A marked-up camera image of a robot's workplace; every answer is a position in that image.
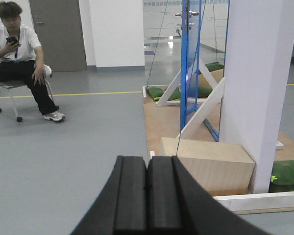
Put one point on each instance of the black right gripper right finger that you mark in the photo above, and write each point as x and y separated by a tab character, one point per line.
178	205

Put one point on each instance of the wooden platform base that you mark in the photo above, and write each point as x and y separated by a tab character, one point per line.
163	121

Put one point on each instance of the green sandbag beside brace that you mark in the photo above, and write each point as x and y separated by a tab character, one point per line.
176	95

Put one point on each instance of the white diagonal brace near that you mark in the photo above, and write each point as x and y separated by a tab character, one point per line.
204	110

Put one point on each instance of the white border rail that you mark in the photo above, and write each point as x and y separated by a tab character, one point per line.
144	90
261	202

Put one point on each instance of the white door frame post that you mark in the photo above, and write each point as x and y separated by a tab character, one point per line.
260	40

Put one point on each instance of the green sandbag far left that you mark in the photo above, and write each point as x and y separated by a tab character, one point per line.
155	93

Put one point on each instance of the silver door handle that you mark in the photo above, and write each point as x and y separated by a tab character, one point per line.
187	22

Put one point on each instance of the white diagonal brace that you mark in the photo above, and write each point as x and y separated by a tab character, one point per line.
196	86
204	110

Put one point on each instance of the light wooden box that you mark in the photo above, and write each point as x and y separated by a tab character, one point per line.
220	168

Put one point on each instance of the white diagonal brace far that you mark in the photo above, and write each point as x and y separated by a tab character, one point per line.
196	86

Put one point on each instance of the black smartphone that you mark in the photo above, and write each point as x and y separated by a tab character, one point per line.
12	40

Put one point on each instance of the white border rail left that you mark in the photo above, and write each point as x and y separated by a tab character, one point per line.
144	90

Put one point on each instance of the white border rail front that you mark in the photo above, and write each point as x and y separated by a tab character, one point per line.
261	202

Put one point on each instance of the grey background door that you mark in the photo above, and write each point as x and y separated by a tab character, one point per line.
58	26

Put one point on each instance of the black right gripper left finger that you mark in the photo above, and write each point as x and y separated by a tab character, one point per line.
120	208

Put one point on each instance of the green sandbag right foreground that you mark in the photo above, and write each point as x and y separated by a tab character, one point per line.
282	176

